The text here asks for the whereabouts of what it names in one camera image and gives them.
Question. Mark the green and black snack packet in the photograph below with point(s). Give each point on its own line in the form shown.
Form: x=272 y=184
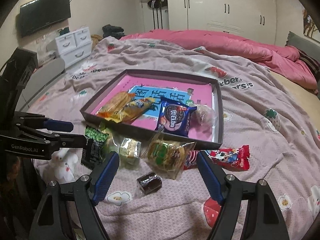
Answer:
x=93 y=150

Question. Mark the brown cake packet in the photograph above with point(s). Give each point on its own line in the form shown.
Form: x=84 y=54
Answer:
x=150 y=181

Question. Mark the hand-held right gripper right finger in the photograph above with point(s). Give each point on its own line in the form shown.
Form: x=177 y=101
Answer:
x=210 y=177

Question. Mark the orange cracker packet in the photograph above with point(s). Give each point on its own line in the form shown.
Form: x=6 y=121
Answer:
x=117 y=102

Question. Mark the clear green-label cookie bag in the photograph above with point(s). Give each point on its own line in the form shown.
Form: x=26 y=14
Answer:
x=165 y=155

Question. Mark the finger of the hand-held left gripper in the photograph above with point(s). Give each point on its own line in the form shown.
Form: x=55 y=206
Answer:
x=71 y=140
x=58 y=125

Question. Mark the white wardrobe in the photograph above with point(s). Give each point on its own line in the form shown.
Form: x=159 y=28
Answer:
x=212 y=5

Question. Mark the beige bed sheet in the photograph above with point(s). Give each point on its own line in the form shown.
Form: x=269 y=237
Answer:
x=295 y=85

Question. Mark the wicker basket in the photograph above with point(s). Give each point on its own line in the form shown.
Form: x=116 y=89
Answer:
x=96 y=41

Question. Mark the pile of dark clothes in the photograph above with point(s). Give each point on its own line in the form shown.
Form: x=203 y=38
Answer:
x=112 y=31

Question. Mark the clear round pastry bag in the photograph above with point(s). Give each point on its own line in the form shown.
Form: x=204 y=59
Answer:
x=202 y=112

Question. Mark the small cream wafer packet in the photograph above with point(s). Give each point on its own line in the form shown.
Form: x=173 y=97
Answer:
x=130 y=150

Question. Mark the yellow foil snack packet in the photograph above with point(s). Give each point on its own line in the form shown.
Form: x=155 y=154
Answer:
x=141 y=105

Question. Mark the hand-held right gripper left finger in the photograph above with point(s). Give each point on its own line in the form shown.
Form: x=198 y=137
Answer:
x=105 y=177

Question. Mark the pink duvet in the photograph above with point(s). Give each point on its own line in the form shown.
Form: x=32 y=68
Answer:
x=225 y=42

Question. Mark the grey padded headboard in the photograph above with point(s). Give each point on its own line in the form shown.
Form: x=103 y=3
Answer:
x=300 y=40

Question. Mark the coat rack with hats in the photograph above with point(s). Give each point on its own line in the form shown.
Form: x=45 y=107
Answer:
x=155 y=0

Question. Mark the pink book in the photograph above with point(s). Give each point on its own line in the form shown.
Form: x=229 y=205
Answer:
x=147 y=81

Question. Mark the white drawer chest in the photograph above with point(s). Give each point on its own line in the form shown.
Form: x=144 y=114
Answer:
x=75 y=47

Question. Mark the red candy packet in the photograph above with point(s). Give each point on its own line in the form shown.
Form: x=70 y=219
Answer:
x=232 y=158

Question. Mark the black wall television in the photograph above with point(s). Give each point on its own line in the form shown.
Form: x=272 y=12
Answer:
x=42 y=12

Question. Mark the dark striped pillow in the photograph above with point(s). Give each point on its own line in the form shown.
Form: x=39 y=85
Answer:
x=310 y=60

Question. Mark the blue cookie packet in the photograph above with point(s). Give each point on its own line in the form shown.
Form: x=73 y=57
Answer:
x=175 y=117

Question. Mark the grey shallow cardboard box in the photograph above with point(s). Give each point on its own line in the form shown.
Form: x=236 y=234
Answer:
x=219 y=115

